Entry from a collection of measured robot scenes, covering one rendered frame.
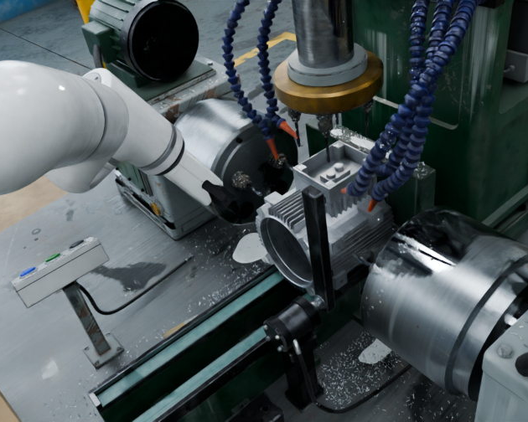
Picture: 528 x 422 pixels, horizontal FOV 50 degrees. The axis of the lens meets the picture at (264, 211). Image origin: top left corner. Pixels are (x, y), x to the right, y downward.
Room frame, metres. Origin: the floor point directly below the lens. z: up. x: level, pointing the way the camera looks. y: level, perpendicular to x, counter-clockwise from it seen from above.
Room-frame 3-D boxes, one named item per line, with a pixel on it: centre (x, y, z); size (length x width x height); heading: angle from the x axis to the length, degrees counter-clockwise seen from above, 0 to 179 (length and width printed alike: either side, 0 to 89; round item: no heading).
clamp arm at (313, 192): (0.64, -0.07, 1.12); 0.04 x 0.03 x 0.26; 122
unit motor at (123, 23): (1.35, 0.25, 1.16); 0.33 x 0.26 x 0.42; 32
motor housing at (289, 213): (0.83, -0.11, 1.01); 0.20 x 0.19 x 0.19; 121
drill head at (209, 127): (1.13, 0.08, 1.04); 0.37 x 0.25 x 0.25; 32
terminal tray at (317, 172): (0.85, -0.14, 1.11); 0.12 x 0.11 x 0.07; 121
